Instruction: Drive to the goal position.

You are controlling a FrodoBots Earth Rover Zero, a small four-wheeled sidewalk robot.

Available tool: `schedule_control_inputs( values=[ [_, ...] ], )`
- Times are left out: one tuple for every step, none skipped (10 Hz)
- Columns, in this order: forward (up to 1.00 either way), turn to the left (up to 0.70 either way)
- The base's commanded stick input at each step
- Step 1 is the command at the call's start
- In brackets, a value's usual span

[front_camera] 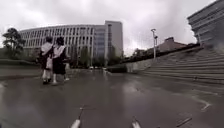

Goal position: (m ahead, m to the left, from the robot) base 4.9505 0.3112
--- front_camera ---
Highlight curved pale building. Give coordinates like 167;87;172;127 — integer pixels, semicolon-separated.
18;20;125;68

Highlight person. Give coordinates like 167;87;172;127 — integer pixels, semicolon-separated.
38;35;55;85
51;36;71;86

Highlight brown gabled building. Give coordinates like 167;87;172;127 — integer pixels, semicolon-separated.
155;36;188;53

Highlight robot's own part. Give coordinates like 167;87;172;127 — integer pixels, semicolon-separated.
131;120;142;128
70;118;82;128

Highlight wide grey stone stairs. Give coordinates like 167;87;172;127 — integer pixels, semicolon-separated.
139;45;224;85

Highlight dark tree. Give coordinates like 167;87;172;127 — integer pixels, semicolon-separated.
1;27;27;61

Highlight grey banded building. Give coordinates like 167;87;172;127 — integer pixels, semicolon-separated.
186;0;224;47

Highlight low grey wall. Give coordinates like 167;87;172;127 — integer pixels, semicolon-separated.
106;58;155;74

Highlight lamp post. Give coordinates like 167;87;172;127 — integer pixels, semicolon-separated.
150;28;159;62

